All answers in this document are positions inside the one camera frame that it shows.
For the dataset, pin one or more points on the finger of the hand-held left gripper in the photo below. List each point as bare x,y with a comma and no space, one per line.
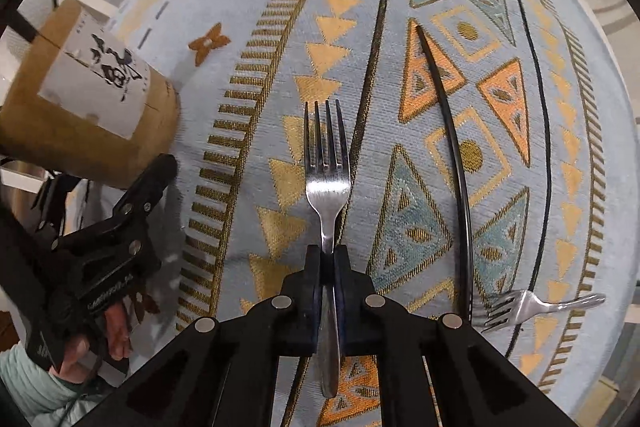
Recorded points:
50,212
147,189

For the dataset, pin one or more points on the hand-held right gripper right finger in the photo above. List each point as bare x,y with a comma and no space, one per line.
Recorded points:
346,287

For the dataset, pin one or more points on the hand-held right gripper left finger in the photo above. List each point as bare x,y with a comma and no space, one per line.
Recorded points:
312,287

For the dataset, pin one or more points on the bamboo utensil holder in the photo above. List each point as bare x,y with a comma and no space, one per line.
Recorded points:
60,132

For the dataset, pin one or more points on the steel fork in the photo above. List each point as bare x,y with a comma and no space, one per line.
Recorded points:
327,187
525,304

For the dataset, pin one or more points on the person's left forearm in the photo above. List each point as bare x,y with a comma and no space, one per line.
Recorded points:
30,387

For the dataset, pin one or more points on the person's left hand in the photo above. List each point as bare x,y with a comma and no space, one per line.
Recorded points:
117,332

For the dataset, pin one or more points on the black gold-banded chopstick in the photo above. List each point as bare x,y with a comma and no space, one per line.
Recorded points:
452,132

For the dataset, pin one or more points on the blue patterned table mat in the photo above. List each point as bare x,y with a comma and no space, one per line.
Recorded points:
300,32

